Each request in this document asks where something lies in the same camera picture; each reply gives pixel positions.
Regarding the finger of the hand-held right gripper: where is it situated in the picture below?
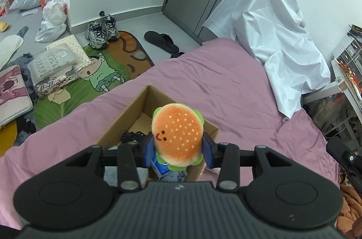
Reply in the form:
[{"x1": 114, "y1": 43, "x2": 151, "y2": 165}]
[{"x1": 326, "y1": 137, "x2": 362, "y2": 172}]

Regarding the black heart-shaped cloth pouch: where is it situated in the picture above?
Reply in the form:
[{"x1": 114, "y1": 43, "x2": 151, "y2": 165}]
[{"x1": 121, "y1": 131, "x2": 148, "y2": 145}]

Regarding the white plastic bag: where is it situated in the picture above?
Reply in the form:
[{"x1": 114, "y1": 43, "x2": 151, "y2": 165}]
[{"x1": 41, "y1": 0, "x2": 68, "y2": 26}]

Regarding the burger plush toy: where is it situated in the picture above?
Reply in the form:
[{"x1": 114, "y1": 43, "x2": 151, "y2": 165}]
[{"x1": 151, "y1": 103, "x2": 205, "y2": 172}]

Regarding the cream dotted package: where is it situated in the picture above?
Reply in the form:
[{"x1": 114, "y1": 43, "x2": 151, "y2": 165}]
[{"x1": 45, "y1": 34, "x2": 93, "y2": 68}]

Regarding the blue tissue packet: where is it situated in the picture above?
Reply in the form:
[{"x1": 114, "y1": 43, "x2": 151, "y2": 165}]
[{"x1": 150, "y1": 154, "x2": 171, "y2": 179}]

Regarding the white insole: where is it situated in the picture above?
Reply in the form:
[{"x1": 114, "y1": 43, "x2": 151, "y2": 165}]
[{"x1": 0, "y1": 34, "x2": 24, "y2": 70}]

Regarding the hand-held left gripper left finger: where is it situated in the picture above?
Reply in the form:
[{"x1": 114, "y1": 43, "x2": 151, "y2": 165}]
[{"x1": 65, "y1": 133, "x2": 155, "y2": 192}]

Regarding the black slipper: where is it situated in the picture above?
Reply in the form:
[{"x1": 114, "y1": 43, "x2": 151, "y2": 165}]
[{"x1": 144, "y1": 30, "x2": 180, "y2": 54}]

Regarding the pink bed sheet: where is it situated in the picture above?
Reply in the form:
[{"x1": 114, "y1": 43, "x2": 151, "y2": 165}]
[{"x1": 0, "y1": 39, "x2": 343, "y2": 232}]

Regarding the white desk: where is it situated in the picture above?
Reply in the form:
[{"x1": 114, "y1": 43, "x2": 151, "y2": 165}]
[{"x1": 302, "y1": 57, "x2": 362, "y2": 144}]

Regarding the pink cushion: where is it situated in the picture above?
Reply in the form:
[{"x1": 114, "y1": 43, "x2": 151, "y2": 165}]
[{"x1": 0, "y1": 64, "x2": 34, "y2": 127}]

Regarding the cartoon floor mat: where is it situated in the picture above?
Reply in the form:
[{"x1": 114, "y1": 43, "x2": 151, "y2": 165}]
[{"x1": 33, "y1": 30, "x2": 155, "y2": 133}]

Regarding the grey drawer organizer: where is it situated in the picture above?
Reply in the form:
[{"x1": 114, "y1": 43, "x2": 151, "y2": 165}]
[{"x1": 330, "y1": 25, "x2": 362, "y2": 68}]

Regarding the grey sneaker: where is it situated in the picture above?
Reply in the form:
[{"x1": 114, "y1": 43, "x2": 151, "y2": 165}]
[
  {"x1": 85, "y1": 21, "x2": 110, "y2": 50},
  {"x1": 102, "y1": 14, "x2": 120, "y2": 41}
]

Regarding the packaged grey bedding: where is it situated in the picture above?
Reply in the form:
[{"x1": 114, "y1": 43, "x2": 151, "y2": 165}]
[{"x1": 27, "y1": 43, "x2": 80, "y2": 98}]

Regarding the orange fluffy blanket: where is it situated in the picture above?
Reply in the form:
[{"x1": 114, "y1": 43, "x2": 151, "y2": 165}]
[{"x1": 338, "y1": 182, "x2": 362, "y2": 234}]

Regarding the grey-blue denim plush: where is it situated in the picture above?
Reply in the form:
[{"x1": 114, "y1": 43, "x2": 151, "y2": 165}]
[{"x1": 160, "y1": 170, "x2": 189, "y2": 183}]

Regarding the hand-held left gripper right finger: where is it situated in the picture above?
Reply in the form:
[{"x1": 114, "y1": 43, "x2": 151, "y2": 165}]
[{"x1": 201, "y1": 133, "x2": 293, "y2": 191}]

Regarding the brown cardboard box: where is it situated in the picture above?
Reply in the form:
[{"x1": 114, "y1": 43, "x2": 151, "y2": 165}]
[{"x1": 96, "y1": 85, "x2": 220, "y2": 183}]

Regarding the white cover sheet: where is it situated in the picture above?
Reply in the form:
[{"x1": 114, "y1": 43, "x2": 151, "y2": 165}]
[{"x1": 202, "y1": 0, "x2": 332, "y2": 120}]

